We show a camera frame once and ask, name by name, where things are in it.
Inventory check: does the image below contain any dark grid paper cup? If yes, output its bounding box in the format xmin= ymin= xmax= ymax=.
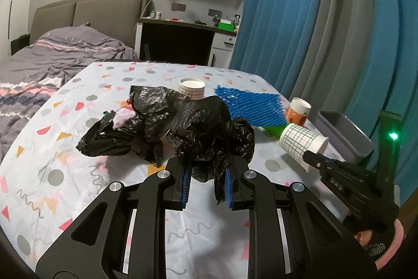
xmin=178 ymin=78 xmax=206 ymax=100

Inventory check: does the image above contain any grey curtain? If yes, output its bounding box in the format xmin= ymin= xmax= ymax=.
xmin=277 ymin=0 xmax=405 ymax=116

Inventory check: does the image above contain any green foam net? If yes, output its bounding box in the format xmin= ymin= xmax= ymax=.
xmin=256 ymin=125 xmax=289 ymax=141

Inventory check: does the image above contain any grey striped blanket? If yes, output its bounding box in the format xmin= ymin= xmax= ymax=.
xmin=0 ymin=25 xmax=139 ymax=165

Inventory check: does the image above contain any black plastic bag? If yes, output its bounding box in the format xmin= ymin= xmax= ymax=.
xmin=77 ymin=85 xmax=193 ymax=168
xmin=166 ymin=96 xmax=256 ymax=205

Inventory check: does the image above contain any blue foam net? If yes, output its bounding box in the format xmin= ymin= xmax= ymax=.
xmin=214 ymin=86 xmax=283 ymax=127

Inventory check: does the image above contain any person's right hand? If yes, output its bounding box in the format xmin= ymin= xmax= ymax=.
xmin=351 ymin=218 xmax=407 ymax=270

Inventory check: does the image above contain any white drawer unit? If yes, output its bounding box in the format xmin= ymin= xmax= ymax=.
xmin=210 ymin=31 xmax=238 ymax=68

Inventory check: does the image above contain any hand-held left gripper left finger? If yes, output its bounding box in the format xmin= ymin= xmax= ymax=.
xmin=35 ymin=158 xmax=192 ymax=279

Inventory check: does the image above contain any red white plastic wrapper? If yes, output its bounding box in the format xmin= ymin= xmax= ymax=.
xmin=103 ymin=99 xmax=138 ymax=130

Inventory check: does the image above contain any beige padded headboard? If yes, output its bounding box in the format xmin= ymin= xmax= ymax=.
xmin=30 ymin=0 xmax=151 ymax=49

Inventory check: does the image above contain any green grid paper cup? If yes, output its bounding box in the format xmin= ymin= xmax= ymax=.
xmin=278 ymin=123 xmax=329 ymax=173

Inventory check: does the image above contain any orange white paper cup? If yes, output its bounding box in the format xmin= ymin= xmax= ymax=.
xmin=285 ymin=97 xmax=312 ymax=125

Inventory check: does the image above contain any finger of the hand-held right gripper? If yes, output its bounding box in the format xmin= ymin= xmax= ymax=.
xmin=302 ymin=150 xmax=373 ymax=182

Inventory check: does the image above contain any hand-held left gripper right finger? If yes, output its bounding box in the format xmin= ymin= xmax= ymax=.
xmin=225 ymin=161 xmax=383 ymax=279

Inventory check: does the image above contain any dark wooden desk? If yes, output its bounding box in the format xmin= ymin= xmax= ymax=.
xmin=135 ymin=17 xmax=240 ymax=68

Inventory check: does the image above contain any blue curtain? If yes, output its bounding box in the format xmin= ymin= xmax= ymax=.
xmin=228 ymin=0 xmax=418 ymax=175

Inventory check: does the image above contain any grey trash bin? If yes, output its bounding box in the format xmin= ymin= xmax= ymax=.
xmin=316 ymin=110 xmax=375 ymax=164

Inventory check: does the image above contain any black bedside box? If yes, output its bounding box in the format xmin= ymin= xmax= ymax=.
xmin=10 ymin=35 xmax=31 ymax=56

